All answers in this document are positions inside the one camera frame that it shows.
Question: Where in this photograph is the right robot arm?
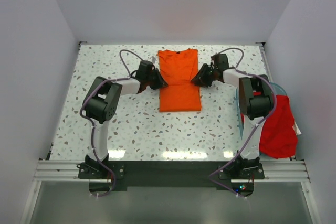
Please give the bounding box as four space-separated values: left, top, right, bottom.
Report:
191 54 277 178

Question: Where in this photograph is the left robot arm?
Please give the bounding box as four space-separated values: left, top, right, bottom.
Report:
80 60 168 178

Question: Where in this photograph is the red t shirt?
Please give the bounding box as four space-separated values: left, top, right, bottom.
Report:
251 90 299 159

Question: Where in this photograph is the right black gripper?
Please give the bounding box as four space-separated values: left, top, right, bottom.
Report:
191 63 218 88

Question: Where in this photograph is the clear blue plastic bin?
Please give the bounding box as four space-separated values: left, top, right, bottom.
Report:
235 81 287 156

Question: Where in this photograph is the orange t shirt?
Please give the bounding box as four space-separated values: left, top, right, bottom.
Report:
157 49 202 112

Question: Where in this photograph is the white paper sheet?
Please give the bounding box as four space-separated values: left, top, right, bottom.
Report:
293 121 302 135

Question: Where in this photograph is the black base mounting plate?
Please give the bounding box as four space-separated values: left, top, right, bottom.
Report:
77 159 265 196

